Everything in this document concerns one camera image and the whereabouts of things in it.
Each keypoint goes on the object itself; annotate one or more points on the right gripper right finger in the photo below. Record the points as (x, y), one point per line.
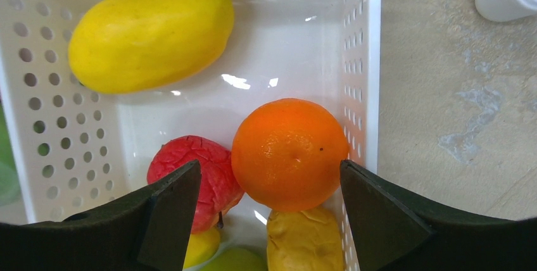
(396, 229)

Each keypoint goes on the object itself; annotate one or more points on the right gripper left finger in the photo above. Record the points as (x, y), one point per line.
(147, 229)

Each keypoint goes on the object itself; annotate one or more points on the red strawberry toy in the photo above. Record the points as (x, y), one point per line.
(219, 190)

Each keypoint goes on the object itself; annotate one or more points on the orange toy fruit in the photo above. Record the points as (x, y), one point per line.
(286, 154)

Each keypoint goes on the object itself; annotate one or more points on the green striped melon toy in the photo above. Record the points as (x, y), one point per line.
(10, 188)

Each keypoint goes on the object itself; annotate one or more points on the yellow pear toy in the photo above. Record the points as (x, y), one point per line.
(201, 247)

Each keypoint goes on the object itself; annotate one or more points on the orange-yellow potato toy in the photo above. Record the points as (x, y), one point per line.
(304, 240)

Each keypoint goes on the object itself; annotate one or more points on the green mango toy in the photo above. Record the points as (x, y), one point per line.
(236, 259)

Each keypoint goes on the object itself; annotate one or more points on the white plastic basket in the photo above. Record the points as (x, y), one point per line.
(76, 149)

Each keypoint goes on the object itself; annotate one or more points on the yellow mango toy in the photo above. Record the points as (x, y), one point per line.
(125, 46)

